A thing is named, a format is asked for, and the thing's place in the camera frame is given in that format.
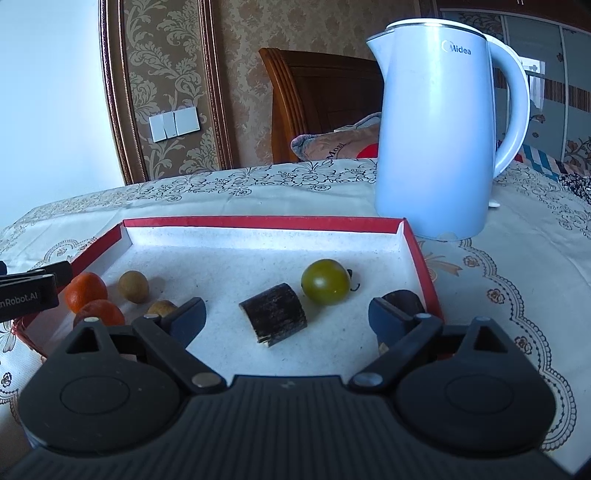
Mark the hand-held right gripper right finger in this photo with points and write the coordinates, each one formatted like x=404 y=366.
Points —
x=385 y=323

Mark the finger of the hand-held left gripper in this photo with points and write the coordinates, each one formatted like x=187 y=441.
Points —
x=60 y=271

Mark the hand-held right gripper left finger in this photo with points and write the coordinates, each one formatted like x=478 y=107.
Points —
x=189 y=318

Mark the dark sugarcane piece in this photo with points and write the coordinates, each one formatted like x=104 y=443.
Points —
x=272 y=314
x=404 y=302

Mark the brown longan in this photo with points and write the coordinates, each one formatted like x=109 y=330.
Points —
x=134 y=286
x=161 y=307

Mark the orange tangerine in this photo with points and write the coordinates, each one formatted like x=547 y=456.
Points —
x=85 y=290
x=104 y=313

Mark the red cardboard tray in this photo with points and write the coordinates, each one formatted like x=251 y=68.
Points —
x=231 y=267

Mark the green tomato with stem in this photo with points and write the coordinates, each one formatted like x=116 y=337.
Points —
x=325 y=281

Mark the embroidered white tablecloth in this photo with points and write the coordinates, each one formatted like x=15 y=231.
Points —
x=508 y=258

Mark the patterned cushion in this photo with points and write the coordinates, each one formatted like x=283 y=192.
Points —
x=332 y=143

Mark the white electric kettle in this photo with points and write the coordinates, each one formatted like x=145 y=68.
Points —
x=429 y=138

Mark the striped colourful cloth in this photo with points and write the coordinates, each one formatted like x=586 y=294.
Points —
x=545 y=161

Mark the brown wooden chair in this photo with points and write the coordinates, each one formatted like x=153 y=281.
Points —
x=323 y=101

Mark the patterned sliding wardrobe door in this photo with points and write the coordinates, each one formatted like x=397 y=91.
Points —
x=554 y=92

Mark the brown wooden wall moulding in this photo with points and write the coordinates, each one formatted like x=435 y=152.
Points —
x=115 y=115

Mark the white wall switch panel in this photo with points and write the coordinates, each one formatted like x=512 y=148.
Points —
x=175 y=123

